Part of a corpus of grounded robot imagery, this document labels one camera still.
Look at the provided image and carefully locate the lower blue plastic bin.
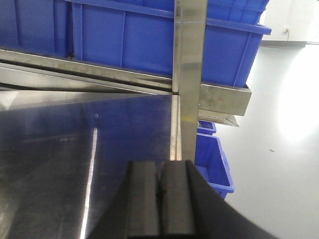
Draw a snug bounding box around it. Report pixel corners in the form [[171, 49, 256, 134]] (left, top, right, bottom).
[[194, 133, 235, 199]]

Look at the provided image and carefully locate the large blue plastic crate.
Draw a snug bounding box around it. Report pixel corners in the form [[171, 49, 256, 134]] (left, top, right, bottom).
[[71, 0, 271, 87]]

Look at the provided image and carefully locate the stainless steel shelf rack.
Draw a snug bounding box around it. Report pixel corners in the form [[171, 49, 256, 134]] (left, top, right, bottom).
[[0, 0, 250, 239]]

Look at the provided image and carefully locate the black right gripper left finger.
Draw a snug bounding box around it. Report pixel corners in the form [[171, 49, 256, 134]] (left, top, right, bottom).
[[91, 161, 160, 239]]

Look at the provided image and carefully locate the steel wall baseboard strip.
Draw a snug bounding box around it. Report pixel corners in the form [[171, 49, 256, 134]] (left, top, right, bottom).
[[261, 40, 307, 48]]

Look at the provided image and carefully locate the far small blue bin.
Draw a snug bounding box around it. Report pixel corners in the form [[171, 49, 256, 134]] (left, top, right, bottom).
[[197, 120, 217, 135]]

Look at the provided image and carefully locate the blue plastic crate left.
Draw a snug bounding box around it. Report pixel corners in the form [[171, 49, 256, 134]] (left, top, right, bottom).
[[0, 0, 73, 57]]

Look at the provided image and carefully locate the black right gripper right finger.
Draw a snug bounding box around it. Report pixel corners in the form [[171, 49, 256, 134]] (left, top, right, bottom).
[[161, 160, 275, 239]]

